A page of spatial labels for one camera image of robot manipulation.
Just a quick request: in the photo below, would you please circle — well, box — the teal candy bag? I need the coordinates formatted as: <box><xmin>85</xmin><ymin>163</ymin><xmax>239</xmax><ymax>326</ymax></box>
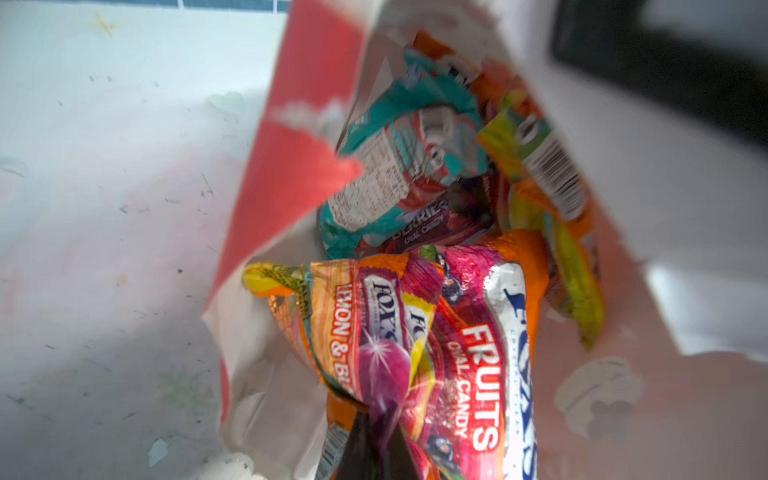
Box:
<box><xmin>318</xmin><ymin>48</ymin><xmax>488</xmax><ymax>259</ymax></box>

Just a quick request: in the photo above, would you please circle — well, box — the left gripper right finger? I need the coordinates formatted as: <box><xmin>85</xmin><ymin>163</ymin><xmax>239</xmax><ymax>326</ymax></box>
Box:
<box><xmin>386</xmin><ymin>431</ymin><xmax>420</xmax><ymax>480</ymax></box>

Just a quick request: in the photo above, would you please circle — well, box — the fruit candy bag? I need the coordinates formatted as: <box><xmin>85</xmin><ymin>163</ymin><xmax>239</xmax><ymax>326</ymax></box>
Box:
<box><xmin>243</xmin><ymin>230</ymin><xmax>548</xmax><ymax>479</ymax></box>

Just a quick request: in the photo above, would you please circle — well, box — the red white paper bag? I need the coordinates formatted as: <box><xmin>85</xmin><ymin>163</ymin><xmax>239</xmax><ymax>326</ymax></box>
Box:
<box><xmin>203</xmin><ymin>1</ymin><xmax>767</xmax><ymax>479</ymax></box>

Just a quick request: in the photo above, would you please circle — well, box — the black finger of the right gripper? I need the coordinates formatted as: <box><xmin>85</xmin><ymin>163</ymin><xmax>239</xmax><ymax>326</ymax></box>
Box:
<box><xmin>550</xmin><ymin>1</ymin><xmax>767</xmax><ymax>146</ymax></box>

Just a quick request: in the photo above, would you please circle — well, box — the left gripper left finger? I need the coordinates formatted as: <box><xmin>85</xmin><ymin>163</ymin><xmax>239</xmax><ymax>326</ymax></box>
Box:
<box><xmin>335</xmin><ymin>412</ymin><xmax>375</xmax><ymax>480</ymax></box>

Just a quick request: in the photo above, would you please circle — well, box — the green yellow snack packet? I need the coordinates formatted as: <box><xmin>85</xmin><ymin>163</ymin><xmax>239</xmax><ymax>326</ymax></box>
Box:
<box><xmin>474</xmin><ymin>88</ymin><xmax>605</xmax><ymax>350</ymax></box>

